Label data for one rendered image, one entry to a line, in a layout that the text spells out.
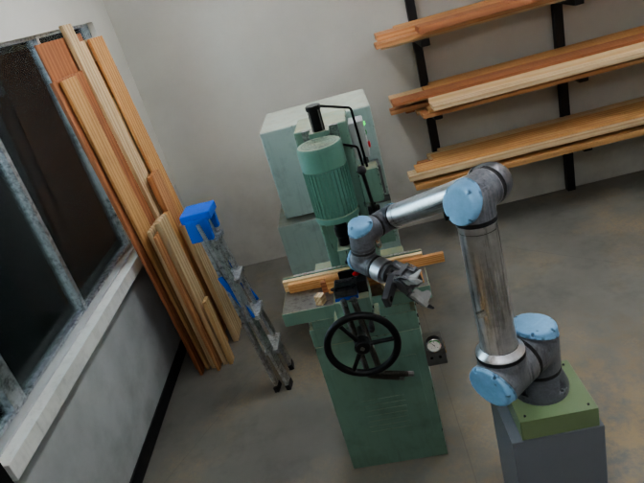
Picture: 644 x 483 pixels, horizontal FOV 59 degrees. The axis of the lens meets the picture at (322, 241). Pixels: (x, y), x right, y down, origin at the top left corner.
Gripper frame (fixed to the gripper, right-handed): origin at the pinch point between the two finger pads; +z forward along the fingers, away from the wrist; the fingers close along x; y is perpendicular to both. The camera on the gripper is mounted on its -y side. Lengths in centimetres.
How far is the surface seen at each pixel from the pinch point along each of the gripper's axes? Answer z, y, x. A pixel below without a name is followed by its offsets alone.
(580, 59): -82, 243, 81
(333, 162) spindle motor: -48, 19, -31
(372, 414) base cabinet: -33, -29, 72
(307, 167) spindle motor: -55, 12, -32
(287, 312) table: -57, -27, 14
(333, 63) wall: -222, 159, 40
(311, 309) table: -49, -19, 15
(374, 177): -55, 37, -4
